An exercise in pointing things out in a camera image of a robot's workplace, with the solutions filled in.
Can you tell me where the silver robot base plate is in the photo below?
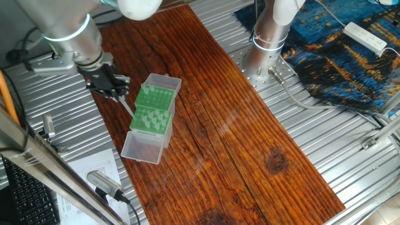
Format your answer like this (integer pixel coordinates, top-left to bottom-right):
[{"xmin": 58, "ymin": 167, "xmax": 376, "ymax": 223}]
[{"xmin": 229, "ymin": 46, "xmax": 298, "ymax": 93}]

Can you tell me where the silver exterior camera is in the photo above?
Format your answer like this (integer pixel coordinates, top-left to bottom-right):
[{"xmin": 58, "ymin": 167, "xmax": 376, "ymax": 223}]
[{"xmin": 86, "ymin": 170, "xmax": 126, "ymax": 203}]

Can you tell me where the aluminium frame bar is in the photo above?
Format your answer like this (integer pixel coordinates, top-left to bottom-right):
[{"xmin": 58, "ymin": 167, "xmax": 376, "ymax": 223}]
[{"xmin": 0, "ymin": 106, "xmax": 126, "ymax": 225}]

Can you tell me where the grey base cable with connector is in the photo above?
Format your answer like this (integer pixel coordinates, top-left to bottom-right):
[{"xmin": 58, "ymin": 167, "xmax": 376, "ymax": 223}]
[{"xmin": 267, "ymin": 66, "xmax": 388, "ymax": 129}]

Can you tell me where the brown wooden board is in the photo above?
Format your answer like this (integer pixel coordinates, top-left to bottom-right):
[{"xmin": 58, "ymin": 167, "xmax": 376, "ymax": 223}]
[{"xmin": 70, "ymin": 4, "xmax": 346, "ymax": 225}]

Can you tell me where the black exterior camera cable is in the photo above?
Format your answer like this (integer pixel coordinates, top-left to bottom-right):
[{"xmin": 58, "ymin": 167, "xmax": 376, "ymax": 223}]
[{"xmin": 120, "ymin": 193, "xmax": 142, "ymax": 225}]

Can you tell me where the clear box green tip rack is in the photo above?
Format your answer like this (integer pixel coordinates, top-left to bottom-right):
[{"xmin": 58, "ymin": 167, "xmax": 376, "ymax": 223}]
[
  {"xmin": 134, "ymin": 73, "xmax": 183, "ymax": 115},
  {"xmin": 121, "ymin": 105, "xmax": 174, "ymax": 166}
]

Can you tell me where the white power strip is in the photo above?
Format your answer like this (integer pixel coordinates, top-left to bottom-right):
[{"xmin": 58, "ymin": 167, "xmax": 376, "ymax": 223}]
[{"xmin": 342, "ymin": 21, "xmax": 388, "ymax": 54}]

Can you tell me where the blue painted cloth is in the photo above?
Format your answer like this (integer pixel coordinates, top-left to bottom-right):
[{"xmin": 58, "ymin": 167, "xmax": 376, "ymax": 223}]
[{"xmin": 234, "ymin": 0, "xmax": 400, "ymax": 115}]

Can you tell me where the black computer keyboard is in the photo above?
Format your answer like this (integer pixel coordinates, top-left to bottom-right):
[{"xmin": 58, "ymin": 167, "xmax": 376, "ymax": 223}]
[{"xmin": 1, "ymin": 156, "xmax": 60, "ymax": 225}]

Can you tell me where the black base cable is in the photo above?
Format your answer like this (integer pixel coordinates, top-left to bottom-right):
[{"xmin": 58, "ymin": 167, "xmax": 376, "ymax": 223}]
[{"xmin": 249, "ymin": 0, "xmax": 262, "ymax": 43}]

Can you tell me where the small grey mounted device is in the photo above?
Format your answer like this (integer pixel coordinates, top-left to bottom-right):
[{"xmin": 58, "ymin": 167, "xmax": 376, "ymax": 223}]
[{"xmin": 39, "ymin": 114, "xmax": 68, "ymax": 154}]

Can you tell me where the silver camera mount bracket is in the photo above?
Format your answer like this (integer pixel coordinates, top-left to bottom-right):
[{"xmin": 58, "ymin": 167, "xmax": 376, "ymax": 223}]
[{"xmin": 31, "ymin": 52, "xmax": 78, "ymax": 76}]

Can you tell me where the orange tube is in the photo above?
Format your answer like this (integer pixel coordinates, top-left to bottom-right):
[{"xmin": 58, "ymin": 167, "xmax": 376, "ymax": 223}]
[{"xmin": 0, "ymin": 70, "xmax": 19, "ymax": 126}]

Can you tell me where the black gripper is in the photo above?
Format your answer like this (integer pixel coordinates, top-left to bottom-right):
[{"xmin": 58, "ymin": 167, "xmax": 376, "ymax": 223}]
[{"xmin": 77, "ymin": 61, "xmax": 131, "ymax": 103}]

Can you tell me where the white printed paper sheet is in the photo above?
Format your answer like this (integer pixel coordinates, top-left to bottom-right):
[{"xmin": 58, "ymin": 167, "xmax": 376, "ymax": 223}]
[{"xmin": 56, "ymin": 148, "xmax": 131, "ymax": 225}]

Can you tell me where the white power cable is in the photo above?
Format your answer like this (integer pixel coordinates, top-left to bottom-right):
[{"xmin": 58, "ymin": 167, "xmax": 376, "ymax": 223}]
[{"xmin": 314, "ymin": 0, "xmax": 346, "ymax": 28}]

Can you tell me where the aluminium frame rail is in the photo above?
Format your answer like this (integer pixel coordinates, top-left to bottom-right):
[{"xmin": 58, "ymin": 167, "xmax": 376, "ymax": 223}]
[{"xmin": 361, "ymin": 90, "xmax": 400, "ymax": 151}]

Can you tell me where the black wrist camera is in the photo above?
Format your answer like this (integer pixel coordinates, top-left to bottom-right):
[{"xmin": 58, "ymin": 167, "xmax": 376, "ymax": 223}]
[{"xmin": 5, "ymin": 48, "xmax": 31, "ymax": 65}]

